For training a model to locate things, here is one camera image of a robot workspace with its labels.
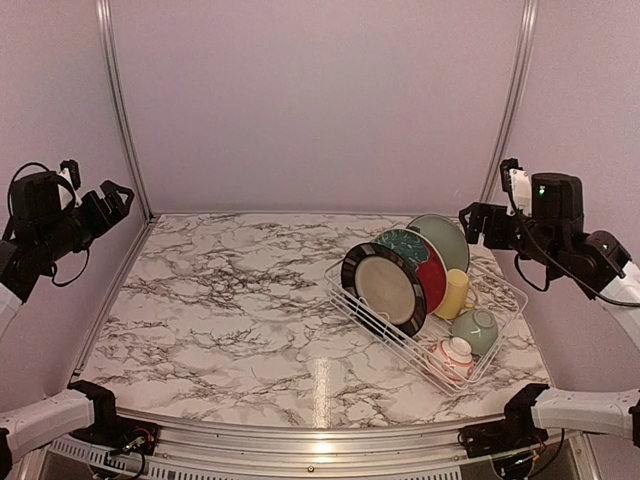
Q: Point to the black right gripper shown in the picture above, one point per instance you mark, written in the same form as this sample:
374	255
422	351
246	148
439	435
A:
481	210

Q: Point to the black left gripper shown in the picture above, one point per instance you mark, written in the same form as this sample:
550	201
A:
102	219

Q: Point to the pale green flower plate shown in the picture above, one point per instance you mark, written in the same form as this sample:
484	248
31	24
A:
447	238

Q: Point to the red teal floral plate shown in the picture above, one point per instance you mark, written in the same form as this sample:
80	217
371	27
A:
425	260

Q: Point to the black rimmed beige plate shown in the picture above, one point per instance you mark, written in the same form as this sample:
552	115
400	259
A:
387	284

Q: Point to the white red patterned bowl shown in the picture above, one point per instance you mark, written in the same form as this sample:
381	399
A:
452	359

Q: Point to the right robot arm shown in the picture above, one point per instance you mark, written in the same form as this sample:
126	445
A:
544	222

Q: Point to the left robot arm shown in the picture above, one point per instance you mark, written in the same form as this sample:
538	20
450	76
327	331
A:
47	220

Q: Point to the yellow mug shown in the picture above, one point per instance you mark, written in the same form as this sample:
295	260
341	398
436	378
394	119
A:
460	295

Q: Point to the pale green bowl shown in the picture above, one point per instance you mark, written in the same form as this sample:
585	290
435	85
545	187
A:
478	327

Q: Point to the left side aluminium rail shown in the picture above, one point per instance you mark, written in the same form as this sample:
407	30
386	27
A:
112	294

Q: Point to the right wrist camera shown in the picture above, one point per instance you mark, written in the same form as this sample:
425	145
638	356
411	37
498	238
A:
516	183

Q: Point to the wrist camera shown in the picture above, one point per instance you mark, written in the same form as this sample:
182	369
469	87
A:
70	185
516	183

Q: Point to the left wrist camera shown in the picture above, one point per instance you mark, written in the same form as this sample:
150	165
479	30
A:
70	185

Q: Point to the white wire dish rack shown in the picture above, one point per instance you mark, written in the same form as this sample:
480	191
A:
446	325

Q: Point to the left aluminium frame post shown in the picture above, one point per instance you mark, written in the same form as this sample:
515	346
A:
108	43

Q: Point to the aluminium frame post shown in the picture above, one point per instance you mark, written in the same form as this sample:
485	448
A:
108	43
515	92

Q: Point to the right aluminium frame post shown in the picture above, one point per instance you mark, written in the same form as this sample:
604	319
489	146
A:
515	92

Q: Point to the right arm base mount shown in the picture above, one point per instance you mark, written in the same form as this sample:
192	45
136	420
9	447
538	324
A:
514	441

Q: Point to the front aluminium table rail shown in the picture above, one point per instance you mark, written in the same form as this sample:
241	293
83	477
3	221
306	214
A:
190	449

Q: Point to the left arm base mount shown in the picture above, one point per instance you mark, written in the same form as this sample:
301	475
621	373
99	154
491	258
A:
122	435

